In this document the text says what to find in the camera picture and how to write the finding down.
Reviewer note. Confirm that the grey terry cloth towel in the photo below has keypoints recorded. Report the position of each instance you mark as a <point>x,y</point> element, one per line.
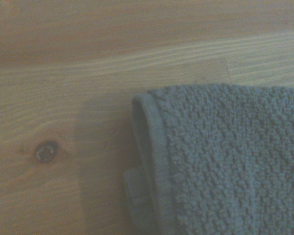
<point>225,156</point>

